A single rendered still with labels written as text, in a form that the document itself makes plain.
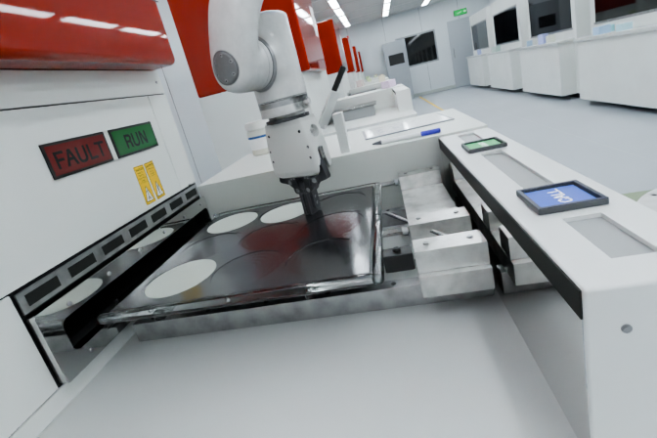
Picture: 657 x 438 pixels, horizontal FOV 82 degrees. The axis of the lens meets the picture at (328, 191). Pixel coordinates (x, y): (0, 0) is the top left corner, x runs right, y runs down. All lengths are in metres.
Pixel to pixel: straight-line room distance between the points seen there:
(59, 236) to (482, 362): 0.53
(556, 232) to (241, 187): 0.65
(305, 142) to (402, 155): 0.24
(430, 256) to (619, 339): 0.21
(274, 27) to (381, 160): 0.34
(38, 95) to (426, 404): 0.59
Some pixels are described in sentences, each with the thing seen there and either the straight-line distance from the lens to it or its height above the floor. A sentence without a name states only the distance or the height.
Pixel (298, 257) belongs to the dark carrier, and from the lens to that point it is 0.52.
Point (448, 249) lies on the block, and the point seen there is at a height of 0.90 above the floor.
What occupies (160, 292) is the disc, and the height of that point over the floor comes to 0.90.
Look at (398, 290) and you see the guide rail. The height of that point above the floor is 0.84.
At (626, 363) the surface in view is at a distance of 0.32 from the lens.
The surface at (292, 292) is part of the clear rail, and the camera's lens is 0.44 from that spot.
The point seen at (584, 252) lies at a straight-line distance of 0.32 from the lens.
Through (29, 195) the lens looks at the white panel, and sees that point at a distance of 0.59.
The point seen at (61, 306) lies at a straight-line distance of 0.58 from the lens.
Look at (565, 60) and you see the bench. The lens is 7.03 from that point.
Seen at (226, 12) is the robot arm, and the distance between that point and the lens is 0.56.
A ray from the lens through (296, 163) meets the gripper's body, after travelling 0.63.
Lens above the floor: 1.11
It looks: 16 degrees down
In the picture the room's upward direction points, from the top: 14 degrees counter-clockwise
